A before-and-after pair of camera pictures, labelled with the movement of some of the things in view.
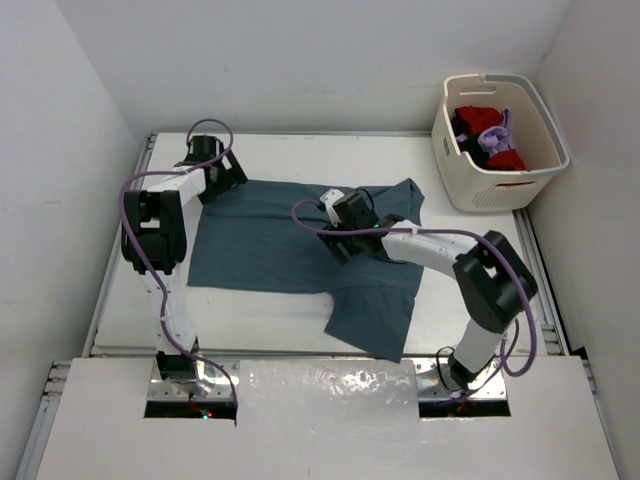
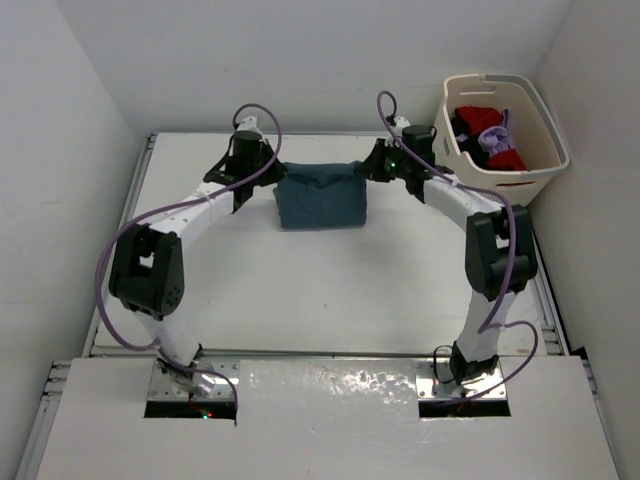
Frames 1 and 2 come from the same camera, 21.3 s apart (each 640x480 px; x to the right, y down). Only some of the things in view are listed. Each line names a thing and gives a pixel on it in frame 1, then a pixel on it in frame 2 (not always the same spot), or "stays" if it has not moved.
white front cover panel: [327, 419] stays
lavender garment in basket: [495, 139] stays
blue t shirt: [264, 235] -> [321, 194]
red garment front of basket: [507, 160] stays
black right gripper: [334, 241] -> [373, 166]
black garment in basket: [471, 145] stays
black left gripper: [231, 178] -> [275, 173]
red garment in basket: [478, 118] stays
